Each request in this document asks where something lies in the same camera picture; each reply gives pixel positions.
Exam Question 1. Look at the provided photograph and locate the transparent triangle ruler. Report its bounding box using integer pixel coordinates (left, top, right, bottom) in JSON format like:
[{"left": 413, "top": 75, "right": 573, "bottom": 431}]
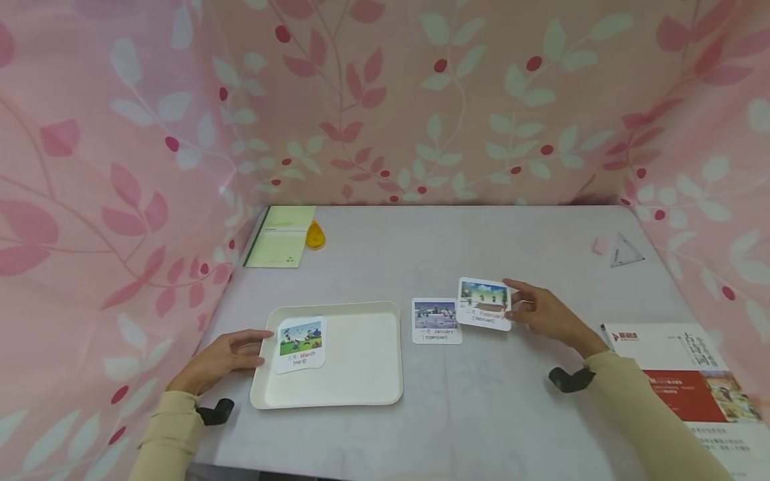
[{"left": 610, "top": 232, "right": 646, "bottom": 269}]

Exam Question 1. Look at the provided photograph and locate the white rectangular tray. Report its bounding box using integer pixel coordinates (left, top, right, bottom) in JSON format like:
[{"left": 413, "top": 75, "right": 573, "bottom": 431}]
[{"left": 249, "top": 301, "right": 404, "bottom": 410}]

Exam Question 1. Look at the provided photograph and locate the green notebook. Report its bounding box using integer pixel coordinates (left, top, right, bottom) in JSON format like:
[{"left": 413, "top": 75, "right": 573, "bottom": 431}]
[{"left": 243, "top": 205, "right": 317, "bottom": 269}]

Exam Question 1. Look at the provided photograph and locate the picture card with blue sky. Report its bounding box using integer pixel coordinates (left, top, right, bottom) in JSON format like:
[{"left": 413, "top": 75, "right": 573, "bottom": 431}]
[{"left": 457, "top": 277, "right": 513, "bottom": 332}]

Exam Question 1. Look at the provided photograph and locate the picture card with green field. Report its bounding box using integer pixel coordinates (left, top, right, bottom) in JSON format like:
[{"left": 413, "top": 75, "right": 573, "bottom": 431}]
[{"left": 274, "top": 316, "right": 328, "bottom": 375}]

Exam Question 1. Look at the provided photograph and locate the person's right forearm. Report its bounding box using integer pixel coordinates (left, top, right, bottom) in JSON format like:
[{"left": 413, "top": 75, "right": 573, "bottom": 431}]
[{"left": 584, "top": 350, "right": 736, "bottom": 481}]

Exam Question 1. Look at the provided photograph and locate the picture card with grey scene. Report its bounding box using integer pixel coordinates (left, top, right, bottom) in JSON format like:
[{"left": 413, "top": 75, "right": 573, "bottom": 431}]
[{"left": 411, "top": 297, "right": 463, "bottom": 345}]

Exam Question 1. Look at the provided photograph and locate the person's left forearm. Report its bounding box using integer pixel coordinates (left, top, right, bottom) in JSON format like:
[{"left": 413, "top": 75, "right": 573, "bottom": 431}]
[{"left": 128, "top": 390, "right": 205, "bottom": 481}]

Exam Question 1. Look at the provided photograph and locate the person's left hand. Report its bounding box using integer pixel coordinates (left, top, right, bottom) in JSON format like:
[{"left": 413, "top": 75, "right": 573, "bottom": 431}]
[{"left": 166, "top": 329, "right": 275, "bottom": 396}]

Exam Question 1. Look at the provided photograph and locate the person's right hand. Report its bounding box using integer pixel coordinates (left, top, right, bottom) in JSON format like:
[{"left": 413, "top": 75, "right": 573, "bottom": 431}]
[{"left": 502, "top": 279, "right": 610, "bottom": 360}]

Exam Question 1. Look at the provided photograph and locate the black wrist band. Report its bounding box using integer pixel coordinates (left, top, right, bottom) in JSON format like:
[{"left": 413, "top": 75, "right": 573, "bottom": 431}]
[
  {"left": 548, "top": 367, "right": 596, "bottom": 393},
  {"left": 196, "top": 398, "right": 235, "bottom": 426}
]

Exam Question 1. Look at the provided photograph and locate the white and red book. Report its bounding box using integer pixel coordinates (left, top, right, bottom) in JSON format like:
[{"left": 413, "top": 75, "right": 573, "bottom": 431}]
[{"left": 603, "top": 323, "right": 770, "bottom": 481}]

